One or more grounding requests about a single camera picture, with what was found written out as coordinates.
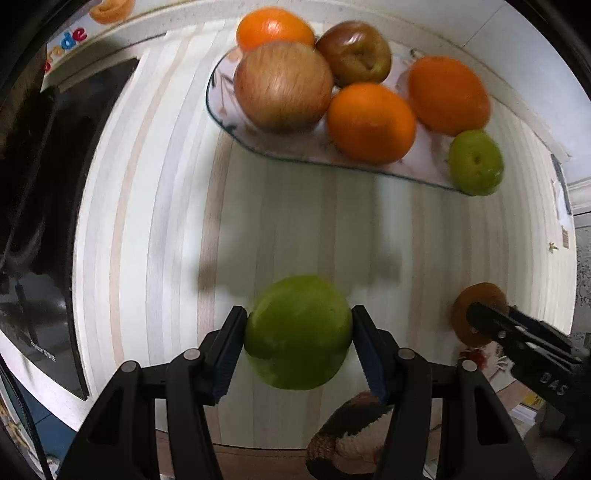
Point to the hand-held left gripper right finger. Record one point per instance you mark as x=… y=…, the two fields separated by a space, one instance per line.
x=369 y=355

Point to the oval floral ceramic plate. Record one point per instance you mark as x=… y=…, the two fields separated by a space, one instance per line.
x=277 y=144

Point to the colourful wall sticker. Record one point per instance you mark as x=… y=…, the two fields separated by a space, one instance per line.
x=69 y=44

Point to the small orange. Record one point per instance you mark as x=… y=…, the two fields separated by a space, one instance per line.
x=274 y=27
x=371 y=122

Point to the black gas stove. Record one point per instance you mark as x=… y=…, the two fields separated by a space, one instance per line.
x=41 y=323

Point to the dark brown round fruit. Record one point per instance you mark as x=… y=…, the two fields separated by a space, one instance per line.
x=482 y=291

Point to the blue kitchen cabinet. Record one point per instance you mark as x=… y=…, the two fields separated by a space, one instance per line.
x=37 y=424

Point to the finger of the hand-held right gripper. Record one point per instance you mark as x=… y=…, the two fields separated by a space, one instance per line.
x=494 y=323
x=542 y=328

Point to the cat-shaped mat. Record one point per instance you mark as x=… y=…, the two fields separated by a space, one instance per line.
x=341 y=438

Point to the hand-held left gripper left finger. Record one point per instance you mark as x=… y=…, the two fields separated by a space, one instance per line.
x=228 y=355

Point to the striped table mat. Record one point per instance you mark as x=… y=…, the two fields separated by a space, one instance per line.
x=161 y=230

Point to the small brown card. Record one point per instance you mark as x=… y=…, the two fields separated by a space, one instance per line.
x=564 y=237

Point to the dark reddish green apple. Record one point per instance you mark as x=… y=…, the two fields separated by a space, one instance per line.
x=353 y=53

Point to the large orange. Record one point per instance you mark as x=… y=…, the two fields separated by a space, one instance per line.
x=448 y=94

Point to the yellowish red apple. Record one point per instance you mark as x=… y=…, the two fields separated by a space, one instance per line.
x=282 y=85

